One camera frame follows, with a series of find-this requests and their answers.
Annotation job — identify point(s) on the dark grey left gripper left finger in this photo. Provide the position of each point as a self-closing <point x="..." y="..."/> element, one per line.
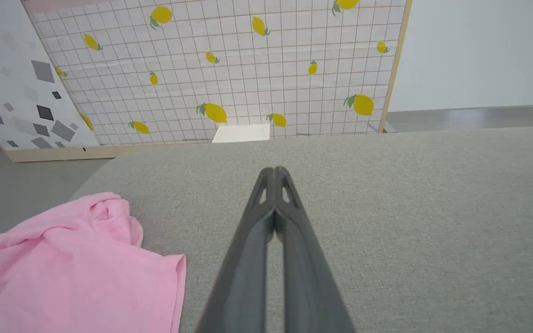
<point x="245" y="277"/>

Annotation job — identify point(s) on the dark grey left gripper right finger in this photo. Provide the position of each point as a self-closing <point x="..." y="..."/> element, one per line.
<point x="310" y="286"/>

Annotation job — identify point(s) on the pink shorts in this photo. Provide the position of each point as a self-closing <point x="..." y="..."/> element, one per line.
<point x="77" y="277"/>

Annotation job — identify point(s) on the white box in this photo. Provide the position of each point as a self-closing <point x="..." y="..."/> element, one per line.
<point x="241" y="133"/>

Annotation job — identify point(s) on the lemon print grid backdrop panel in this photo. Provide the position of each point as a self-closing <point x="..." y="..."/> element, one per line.
<point x="248" y="92"/>

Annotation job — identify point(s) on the grey terrazzo print backdrop panel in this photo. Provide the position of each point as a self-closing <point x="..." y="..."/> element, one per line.
<point x="12" y="106"/>

